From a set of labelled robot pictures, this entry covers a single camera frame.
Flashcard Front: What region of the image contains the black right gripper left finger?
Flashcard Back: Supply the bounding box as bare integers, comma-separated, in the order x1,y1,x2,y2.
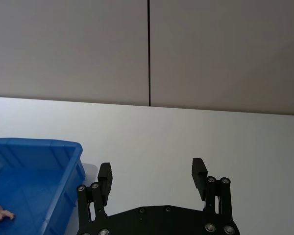
76,162,114,235

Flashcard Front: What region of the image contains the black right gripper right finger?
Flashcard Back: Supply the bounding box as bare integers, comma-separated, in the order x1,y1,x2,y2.
191,158,237,235

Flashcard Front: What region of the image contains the person's hand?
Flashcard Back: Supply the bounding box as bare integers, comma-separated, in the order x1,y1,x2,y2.
0,197,16,224

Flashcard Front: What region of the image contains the blue plastic bin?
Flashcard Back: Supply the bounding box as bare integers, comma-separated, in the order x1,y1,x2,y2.
0,138,87,235

